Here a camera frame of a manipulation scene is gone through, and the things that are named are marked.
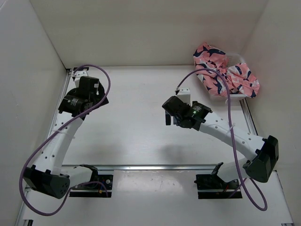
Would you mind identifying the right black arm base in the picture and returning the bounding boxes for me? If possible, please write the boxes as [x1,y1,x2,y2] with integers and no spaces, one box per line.
[194,174,242,200]

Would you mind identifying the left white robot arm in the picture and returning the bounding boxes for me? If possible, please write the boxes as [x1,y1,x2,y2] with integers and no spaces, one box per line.
[23,76,109,199]

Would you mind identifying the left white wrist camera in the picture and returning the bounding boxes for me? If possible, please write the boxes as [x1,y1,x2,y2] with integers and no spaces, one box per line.
[71,67,89,81]

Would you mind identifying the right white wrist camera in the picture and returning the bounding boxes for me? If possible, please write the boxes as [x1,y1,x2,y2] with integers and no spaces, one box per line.
[175,88,190,105]

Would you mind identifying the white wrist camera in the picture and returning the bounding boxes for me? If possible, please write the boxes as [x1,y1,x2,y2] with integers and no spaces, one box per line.
[71,67,89,81]
[175,88,190,105]

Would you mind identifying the white plastic mesh basket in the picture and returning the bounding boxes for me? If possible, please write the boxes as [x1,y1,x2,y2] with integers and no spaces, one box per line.
[209,53,246,102]

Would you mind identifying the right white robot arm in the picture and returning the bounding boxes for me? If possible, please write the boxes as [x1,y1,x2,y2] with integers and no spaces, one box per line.
[162,96,279,188]

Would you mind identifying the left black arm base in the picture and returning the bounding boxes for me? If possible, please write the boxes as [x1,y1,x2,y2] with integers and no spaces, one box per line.
[69,174,113,198]

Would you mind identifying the pink shark print shorts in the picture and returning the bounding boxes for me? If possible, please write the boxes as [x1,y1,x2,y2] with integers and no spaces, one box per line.
[193,42,260,98]

